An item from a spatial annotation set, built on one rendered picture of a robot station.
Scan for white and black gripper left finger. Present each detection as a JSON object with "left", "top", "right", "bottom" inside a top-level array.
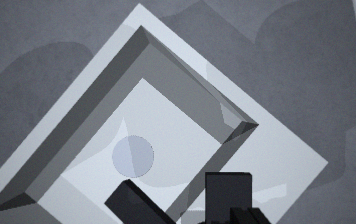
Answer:
[{"left": 230, "top": 207, "right": 254, "bottom": 224}]

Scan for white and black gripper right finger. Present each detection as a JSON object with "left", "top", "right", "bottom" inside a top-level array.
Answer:
[{"left": 245, "top": 208, "right": 271, "bottom": 224}]

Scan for grey rectangular sink basin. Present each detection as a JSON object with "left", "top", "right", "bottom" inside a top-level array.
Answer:
[{"left": 0, "top": 3, "right": 328, "bottom": 224}]

